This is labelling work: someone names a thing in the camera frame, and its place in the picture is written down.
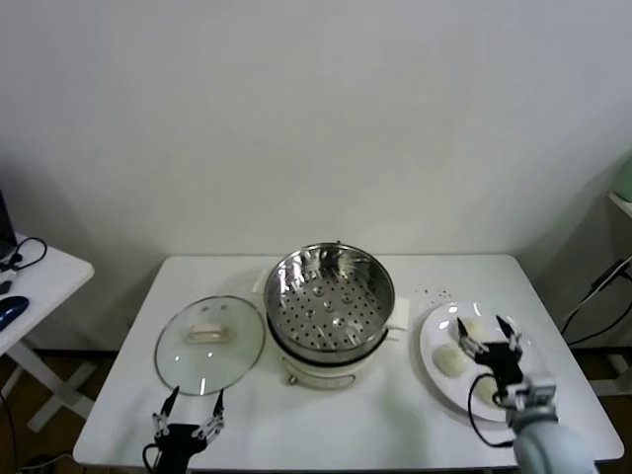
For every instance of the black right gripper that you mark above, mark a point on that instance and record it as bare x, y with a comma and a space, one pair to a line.
501, 363

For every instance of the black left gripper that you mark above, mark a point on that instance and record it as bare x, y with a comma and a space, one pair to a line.
179, 444

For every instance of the white steamed baozi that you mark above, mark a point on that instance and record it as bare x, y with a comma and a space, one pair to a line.
449, 360
475, 328
485, 390

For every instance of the light blue right robot arm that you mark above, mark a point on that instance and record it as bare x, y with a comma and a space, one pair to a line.
548, 444

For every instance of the stainless steel steamer basket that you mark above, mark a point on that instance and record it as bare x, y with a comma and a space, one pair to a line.
328, 301

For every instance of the white round plate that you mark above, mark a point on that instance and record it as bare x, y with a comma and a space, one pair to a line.
439, 326

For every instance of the glass pot lid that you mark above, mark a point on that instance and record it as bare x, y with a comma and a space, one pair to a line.
210, 345

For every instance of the dark scattered crumbs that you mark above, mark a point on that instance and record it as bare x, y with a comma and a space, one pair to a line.
437, 292

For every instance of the cream electric cooking pot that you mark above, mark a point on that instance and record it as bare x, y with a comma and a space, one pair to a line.
321, 372

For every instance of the white shelf board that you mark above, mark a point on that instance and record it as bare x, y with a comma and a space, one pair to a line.
623, 202

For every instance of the white folding side table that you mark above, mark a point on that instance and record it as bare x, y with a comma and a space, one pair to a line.
49, 281

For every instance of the blue computer mouse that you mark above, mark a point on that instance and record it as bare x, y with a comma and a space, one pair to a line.
11, 308

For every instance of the pale green object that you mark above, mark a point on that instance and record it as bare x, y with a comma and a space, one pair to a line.
626, 178

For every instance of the dark laptop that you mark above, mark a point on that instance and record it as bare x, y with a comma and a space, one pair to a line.
5, 227

